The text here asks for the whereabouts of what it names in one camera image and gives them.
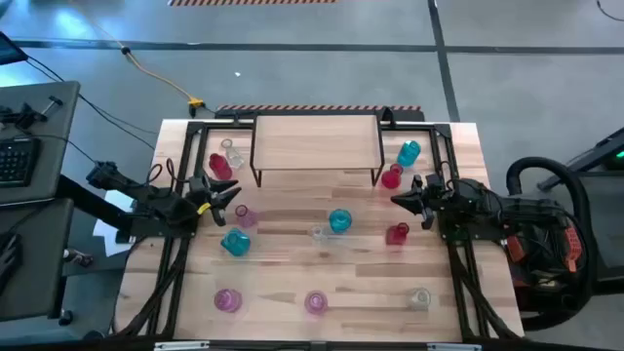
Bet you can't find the wooden shelf with black frame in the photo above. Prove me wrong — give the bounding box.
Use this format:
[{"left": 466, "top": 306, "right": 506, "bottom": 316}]
[{"left": 249, "top": 112, "right": 386, "bottom": 189}]

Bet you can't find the black desk support beam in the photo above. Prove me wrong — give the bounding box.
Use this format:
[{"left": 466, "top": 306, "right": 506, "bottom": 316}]
[{"left": 57, "top": 174, "right": 136, "bottom": 230}]

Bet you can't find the black keyboard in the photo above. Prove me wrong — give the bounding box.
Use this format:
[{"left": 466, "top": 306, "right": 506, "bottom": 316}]
[{"left": 0, "top": 136, "right": 43, "bottom": 189}]

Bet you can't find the black aluminium table frame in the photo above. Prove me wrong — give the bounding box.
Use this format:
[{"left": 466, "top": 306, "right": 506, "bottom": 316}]
[{"left": 109, "top": 109, "right": 523, "bottom": 342}]

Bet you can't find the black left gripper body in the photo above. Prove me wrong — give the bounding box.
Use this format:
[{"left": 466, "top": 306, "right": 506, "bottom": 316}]
[{"left": 184, "top": 173, "right": 218, "bottom": 219}]

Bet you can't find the small pink glass vase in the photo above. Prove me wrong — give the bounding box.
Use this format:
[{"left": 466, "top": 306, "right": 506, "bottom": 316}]
[{"left": 234, "top": 204, "right": 258, "bottom": 229}]

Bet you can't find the pink ribbed glass bottle vase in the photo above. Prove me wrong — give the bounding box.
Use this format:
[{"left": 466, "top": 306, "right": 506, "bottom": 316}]
[{"left": 213, "top": 288, "right": 244, "bottom": 314}]

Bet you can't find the wide round clear glass vase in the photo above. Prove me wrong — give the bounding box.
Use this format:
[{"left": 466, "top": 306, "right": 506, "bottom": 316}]
[{"left": 407, "top": 287, "right": 433, "bottom": 312}]

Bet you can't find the red ribbed cylinder glass vase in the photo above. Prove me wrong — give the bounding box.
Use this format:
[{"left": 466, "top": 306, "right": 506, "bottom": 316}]
[{"left": 208, "top": 152, "right": 234, "bottom": 181}]

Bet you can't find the round teal glass vase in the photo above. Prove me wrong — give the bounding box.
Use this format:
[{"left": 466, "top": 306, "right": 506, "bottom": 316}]
[{"left": 328, "top": 208, "right": 353, "bottom": 235}]

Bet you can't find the black orange vacuum cleaner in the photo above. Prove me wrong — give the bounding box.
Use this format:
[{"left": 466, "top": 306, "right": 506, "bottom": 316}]
[{"left": 501, "top": 194, "right": 594, "bottom": 313}]

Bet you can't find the black corrugated hose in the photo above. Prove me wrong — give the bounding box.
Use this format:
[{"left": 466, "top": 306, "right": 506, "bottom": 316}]
[{"left": 505, "top": 155, "right": 594, "bottom": 332}]

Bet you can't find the pink cone-shaped glass vase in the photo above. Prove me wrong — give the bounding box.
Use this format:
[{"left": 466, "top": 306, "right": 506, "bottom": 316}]
[{"left": 303, "top": 290, "right": 330, "bottom": 316}]

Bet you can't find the red bell-shaped glass vase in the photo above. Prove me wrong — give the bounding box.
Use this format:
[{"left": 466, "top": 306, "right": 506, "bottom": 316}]
[{"left": 384, "top": 221, "right": 410, "bottom": 247}]

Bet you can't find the tall faceted clear glass vase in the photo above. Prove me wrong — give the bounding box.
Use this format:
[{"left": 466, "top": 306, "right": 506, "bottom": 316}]
[{"left": 219, "top": 137, "right": 246, "bottom": 171}]

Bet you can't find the wide-mouthed teal glass vase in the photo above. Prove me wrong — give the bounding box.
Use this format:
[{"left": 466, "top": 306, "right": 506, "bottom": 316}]
[{"left": 219, "top": 227, "right": 253, "bottom": 258}]

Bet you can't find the striped floor cable cover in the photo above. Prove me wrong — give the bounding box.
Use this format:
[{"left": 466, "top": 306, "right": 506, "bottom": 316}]
[{"left": 214, "top": 103, "right": 425, "bottom": 123}]

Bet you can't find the round red glass vase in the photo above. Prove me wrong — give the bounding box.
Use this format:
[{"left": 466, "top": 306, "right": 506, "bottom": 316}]
[{"left": 379, "top": 163, "right": 405, "bottom": 190}]

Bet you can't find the orange floor cable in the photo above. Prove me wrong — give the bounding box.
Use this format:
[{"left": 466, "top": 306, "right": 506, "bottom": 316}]
[{"left": 67, "top": 0, "right": 196, "bottom": 106}]

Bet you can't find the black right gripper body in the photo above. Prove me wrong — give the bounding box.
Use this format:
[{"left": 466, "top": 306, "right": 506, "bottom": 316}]
[{"left": 421, "top": 172, "right": 458, "bottom": 216}]

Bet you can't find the teal diamond-pattern glass bottle vase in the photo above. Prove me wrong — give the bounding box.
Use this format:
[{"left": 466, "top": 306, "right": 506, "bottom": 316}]
[{"left": 396, "top": 139, "right": 422, "bottom": 169}]

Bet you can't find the small metal cylinder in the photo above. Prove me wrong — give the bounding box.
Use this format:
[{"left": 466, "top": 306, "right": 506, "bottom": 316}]
[{"left": 61, "top": 247, "right": 95, "bottom": 268}]

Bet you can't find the black equipment with green light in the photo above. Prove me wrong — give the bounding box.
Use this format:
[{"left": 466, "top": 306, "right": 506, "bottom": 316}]
[{"left": 535, "top": 126, "right": 624, "bottom": 192}]

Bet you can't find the small round clear glass vase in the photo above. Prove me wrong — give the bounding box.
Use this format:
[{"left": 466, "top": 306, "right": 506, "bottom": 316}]
[{"left": 309, "top": 223, "right": 331, "bottom": 246}]

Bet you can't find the black computer mouse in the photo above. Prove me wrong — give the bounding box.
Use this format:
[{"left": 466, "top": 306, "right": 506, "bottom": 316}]
[{"left": 0, "top": 231, "right": 23, "bottom": 293}]

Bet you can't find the computer monitor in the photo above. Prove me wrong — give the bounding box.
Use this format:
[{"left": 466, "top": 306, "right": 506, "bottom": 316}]
[{"left": 0, "top": 29, "right": 29, "bottom": 67}]

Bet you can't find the black desk clamp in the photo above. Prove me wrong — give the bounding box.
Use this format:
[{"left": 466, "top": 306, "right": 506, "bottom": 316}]
[{"left": 0, "top": 95, "right": 64, "bottom": 132}]

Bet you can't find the grey side desk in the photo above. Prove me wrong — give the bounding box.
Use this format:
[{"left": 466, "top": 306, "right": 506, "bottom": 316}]
[
  {"left": 0, "top": 80, "right": 82, "bottom": 206},
  {"left": 0, "top": 197, "right": 75, "bottom": 323}
]

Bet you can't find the silver aluminium extrusion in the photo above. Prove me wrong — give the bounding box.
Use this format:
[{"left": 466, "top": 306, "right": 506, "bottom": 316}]
[
  {"left": 426, "top": 342, "right": 483, "bottom": 351},
  {"left": 153, "top": 340, "right": 211, "bottom": 351}
]

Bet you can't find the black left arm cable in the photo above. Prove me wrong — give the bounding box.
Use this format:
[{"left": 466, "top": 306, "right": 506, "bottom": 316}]
[{"left": 144, "top": 156, "right": 177, "bottom": 189}]

